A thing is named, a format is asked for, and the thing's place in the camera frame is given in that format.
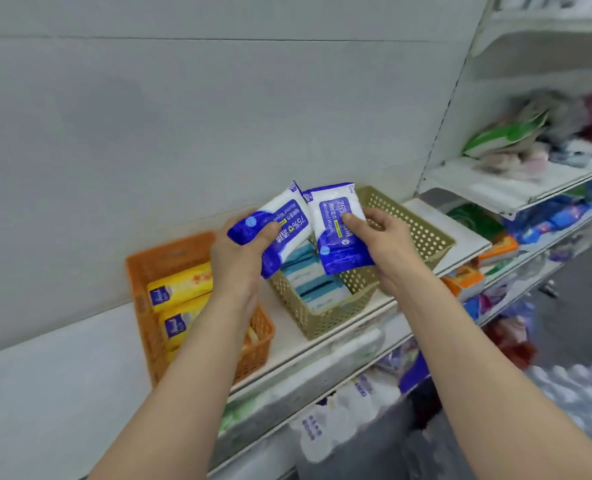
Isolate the green white plastic bag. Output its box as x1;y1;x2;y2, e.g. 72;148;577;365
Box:
462;110;550;159

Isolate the white bag blue print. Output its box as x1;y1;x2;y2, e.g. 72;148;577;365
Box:
289;372;402;464

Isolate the pile of white blue bags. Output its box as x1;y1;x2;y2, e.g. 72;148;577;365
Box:
495;0;592;11

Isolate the orange plastic basket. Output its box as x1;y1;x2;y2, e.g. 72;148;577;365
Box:
125;231;276;391

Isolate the dark blue wipes packet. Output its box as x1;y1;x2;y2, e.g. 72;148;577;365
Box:
302;182;376;276
227;181;313;280

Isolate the person's right hand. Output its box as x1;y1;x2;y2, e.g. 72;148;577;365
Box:
343;207;429;295

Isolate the olive plastic basket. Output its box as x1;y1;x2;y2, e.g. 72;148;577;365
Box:
348;185;456;297
268;239;382;341

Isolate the pack of clear bottles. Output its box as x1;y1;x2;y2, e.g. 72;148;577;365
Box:
523;362;592;445

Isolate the blue tissue pack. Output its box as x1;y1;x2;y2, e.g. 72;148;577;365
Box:
399;350;430;394

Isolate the red pack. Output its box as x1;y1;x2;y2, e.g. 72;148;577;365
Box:
483;317;538;369

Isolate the person's left forearm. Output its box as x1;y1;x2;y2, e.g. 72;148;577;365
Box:
88;289;262;480

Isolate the stack of blue wipes packets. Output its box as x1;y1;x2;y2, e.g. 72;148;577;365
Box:
281;242;352;314

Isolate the person's right forearm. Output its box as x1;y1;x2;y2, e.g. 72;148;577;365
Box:
393;267;592;480

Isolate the green printed bag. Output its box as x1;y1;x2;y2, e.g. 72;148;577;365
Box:
445;203;505;241

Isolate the green and white tissue pack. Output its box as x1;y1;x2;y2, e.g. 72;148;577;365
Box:
218;329;386;435

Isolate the person's left hand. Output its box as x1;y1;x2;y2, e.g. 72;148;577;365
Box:
209;214;282;315

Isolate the orange paper roll pack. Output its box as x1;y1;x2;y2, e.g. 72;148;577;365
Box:
475;234;520;269

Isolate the row of blue packs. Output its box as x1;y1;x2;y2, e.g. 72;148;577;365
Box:
505;184;592;245

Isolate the orange white tissue pack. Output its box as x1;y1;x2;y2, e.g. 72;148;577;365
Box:
440;266;486;301

